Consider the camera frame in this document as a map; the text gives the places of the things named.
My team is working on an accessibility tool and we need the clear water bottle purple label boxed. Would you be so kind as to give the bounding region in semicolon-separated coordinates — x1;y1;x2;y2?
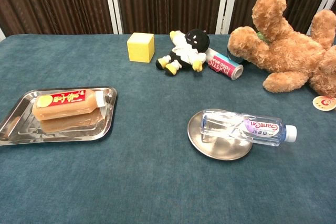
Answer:
200;110;298;147

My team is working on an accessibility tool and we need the juice bottle with red label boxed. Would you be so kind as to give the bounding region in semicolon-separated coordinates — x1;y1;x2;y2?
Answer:
31;89;106;121

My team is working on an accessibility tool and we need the black and white plush doll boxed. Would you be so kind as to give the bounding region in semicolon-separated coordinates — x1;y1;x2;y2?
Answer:
155;28;211;77

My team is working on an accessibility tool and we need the yellow cube block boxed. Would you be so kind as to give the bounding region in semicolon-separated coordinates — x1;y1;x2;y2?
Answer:
127;32;155;63

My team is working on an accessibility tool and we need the plastic food wrap roll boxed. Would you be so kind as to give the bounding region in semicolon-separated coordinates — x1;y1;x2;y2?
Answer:
206;47;244;81

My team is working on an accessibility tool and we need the round stainless steel plate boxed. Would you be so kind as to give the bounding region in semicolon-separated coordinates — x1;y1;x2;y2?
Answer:
187;108;254;161

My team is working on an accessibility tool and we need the blue table cloth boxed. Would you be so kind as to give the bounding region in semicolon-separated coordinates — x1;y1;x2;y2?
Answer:
0;34;336;224

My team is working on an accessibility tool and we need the green cylindrical can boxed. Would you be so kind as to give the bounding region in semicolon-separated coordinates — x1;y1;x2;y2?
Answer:
226;31;269;65

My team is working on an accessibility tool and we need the brown teddy bear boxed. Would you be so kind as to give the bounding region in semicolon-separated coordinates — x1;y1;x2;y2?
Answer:
227;0;336;98

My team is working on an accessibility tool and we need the rectangular stainless steel tray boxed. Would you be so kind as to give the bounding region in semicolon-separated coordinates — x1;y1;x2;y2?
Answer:
0;86;118;146

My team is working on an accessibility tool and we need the round paper hang tag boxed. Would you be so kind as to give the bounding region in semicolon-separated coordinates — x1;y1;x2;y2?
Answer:
312;94;336;112

